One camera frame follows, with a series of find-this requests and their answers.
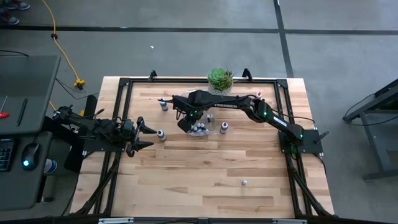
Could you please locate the black computer mouse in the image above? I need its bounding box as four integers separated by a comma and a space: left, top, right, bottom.
21, 142, 40, 171

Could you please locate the red-handled screwdriver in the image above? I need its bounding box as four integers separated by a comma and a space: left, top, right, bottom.
0, 95, 10, 119

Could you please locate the person's shoe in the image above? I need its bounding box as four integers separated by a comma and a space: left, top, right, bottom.
1, 14, 20, 26
8, 1, 31, 11

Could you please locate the black power cable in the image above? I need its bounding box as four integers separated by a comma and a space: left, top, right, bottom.
55, 77, 100, 101

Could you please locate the backlit black keyboard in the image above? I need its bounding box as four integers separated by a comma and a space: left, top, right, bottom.
0, 139, 15, 172

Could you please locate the long black floor cable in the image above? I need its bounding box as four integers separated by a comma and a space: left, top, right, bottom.
343, 92, 398, 127

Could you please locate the black metal side table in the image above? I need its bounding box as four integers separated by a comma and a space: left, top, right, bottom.
343, 78, 398, 182

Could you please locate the dark grey keyboard shelf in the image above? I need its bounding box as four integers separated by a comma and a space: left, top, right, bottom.
0, 131, 53, 212

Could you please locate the yellow extension cable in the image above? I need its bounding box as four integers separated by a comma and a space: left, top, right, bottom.
41, 0, 86, 116

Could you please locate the clear plastic container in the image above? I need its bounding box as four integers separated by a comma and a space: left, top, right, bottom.
185, 89, 218, 138

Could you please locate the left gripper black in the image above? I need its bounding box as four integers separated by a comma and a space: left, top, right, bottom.
119, 116, 158, 158

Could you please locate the dark grey desk top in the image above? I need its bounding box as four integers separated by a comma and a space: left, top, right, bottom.
0, 55, 62, 135

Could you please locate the succulent in patterned pot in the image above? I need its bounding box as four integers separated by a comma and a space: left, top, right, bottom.
207, 67, 234, 95

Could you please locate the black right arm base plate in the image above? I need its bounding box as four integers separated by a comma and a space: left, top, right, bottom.
278, 129, 330, 156

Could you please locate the silver metal bracket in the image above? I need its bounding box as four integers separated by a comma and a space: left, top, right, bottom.
98, 217, 134, 224
272, 218, 308, 224

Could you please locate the black pen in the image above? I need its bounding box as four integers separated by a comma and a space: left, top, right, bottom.
17, 98, 28, 127

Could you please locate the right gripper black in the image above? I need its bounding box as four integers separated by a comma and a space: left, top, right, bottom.
172, 95, 200, 134

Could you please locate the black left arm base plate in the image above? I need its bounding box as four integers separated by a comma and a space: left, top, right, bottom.
81, 136, 126, 154

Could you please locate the thin black floor cable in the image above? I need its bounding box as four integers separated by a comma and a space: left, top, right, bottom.
0, 49, 30, 58

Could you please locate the white and blue bottle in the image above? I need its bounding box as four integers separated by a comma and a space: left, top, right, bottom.
43, 158, 58, 175

